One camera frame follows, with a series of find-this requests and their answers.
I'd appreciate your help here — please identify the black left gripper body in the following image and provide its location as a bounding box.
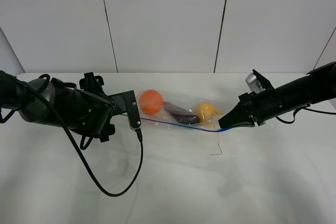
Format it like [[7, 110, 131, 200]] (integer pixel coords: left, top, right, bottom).
[[50, 72, 115, 142]]

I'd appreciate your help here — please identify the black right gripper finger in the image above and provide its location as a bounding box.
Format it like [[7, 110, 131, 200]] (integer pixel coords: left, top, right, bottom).
[[223, 122, 255, 129], [218, 102, 251, 127]]

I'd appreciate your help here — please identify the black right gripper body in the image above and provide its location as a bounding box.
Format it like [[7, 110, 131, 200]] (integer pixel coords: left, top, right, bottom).
[[237, 89, 282, 126]]

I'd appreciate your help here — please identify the clear zip bag blue zipper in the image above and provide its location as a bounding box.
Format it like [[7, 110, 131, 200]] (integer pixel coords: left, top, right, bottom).
[[136, 89, 233, 133]]

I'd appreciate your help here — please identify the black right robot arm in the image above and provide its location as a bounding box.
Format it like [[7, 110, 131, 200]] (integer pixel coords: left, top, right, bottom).
[[218, 62, 335, 129]]

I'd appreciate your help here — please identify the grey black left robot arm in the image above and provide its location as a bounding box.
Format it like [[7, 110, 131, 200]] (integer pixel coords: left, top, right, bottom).
[[1, 71, 116, 142]]

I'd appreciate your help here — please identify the yellow toy bell pepper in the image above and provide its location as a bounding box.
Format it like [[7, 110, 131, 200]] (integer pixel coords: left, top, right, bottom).
[[195, 102, 223, 122]]

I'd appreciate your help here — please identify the dark purple toy eggplant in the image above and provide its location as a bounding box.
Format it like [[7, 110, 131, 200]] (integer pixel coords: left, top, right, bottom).
[[163, 102, 200, 125]]

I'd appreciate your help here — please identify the orange toy fruit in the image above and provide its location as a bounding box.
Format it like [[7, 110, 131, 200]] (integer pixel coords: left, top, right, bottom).
[[139, 90, 164, 115]]

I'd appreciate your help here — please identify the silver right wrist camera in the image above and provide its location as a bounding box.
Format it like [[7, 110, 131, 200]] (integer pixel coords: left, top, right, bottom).
[[245, 69, 274, 93]]

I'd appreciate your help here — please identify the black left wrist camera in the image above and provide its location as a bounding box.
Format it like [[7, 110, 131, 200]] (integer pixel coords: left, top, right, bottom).
[[108, 90, 141, 132]]

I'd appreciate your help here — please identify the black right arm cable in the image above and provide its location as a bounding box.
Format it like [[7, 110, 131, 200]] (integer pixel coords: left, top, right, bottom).
[[272, 105, 336, 124]]

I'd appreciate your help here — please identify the black left camera cable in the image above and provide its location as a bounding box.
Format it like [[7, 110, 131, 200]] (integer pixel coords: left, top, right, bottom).
[[15, 74, 144, 197]]

